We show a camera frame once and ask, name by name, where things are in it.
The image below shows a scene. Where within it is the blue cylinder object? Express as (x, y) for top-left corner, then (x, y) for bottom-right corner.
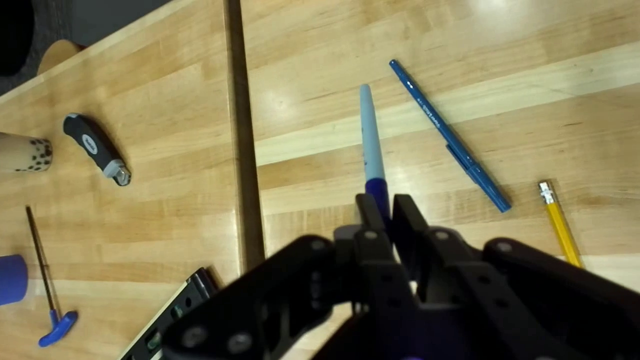
(0, 253), (28, 304)

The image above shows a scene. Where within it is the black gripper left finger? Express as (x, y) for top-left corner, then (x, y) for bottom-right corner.
(162, 193), (415, 360)

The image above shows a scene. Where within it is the blue capped grey marker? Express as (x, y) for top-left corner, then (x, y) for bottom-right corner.
(361, 83), (390, 217)

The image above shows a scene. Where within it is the blue pen on table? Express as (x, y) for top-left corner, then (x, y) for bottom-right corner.
(389, 59), (513, 211)

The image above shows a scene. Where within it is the black grey utility knife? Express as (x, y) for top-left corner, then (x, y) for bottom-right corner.
(62, 112), (132, 186)

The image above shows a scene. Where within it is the blue handled hex key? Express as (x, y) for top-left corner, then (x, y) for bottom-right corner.
(27, 207), (78, 348)

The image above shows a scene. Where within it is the yellow pencil with eraser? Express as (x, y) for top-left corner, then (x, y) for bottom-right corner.
(538, 179), (582, 266)

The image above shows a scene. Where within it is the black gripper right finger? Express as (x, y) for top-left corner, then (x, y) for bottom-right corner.
(393, 193), (640, 360)

